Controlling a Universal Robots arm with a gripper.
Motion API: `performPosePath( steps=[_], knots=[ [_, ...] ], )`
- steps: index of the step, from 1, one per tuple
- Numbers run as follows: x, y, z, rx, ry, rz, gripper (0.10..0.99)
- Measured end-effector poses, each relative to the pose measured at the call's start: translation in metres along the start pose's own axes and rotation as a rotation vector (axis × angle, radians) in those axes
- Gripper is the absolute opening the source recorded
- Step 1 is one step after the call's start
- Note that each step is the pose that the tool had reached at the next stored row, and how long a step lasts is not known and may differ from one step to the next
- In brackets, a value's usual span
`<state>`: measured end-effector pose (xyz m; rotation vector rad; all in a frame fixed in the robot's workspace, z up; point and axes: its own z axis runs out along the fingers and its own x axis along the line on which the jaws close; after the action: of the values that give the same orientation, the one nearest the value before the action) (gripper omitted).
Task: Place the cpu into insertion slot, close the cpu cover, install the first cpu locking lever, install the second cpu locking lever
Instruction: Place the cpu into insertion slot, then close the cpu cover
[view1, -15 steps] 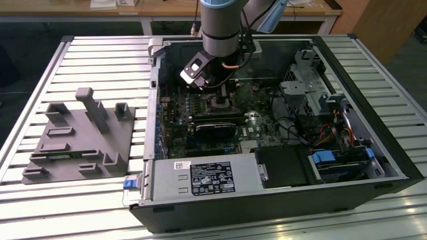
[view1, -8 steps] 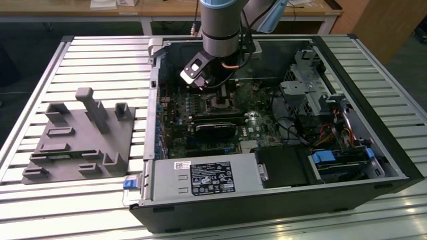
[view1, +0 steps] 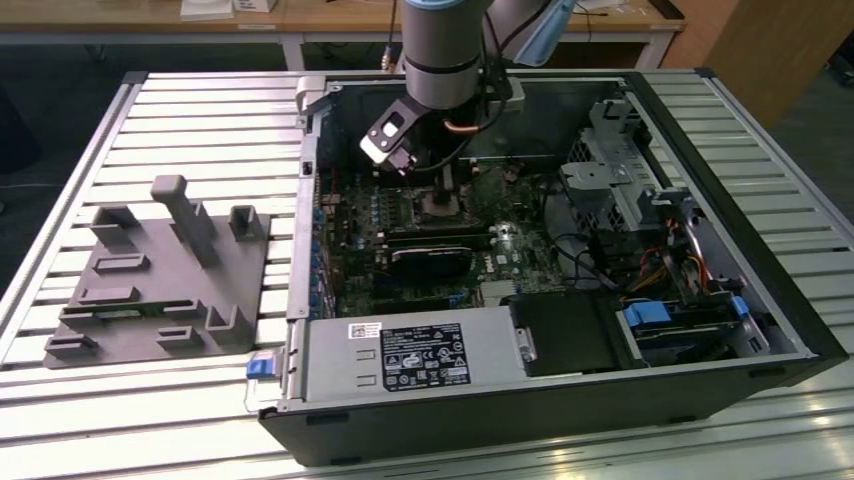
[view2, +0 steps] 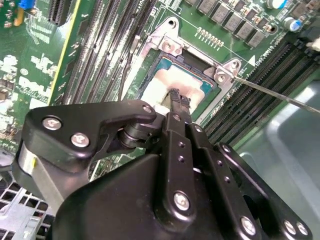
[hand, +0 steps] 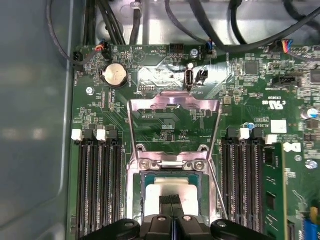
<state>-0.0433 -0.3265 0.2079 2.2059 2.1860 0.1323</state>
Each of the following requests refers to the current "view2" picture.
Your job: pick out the silver CPU plate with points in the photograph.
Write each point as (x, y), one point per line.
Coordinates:
(190, 87)

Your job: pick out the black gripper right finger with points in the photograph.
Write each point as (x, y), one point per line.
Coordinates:
(217, 172)

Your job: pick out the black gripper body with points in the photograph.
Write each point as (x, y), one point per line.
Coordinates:
(112, 205)

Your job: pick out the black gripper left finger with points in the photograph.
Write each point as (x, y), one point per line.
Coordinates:
(62, 117)

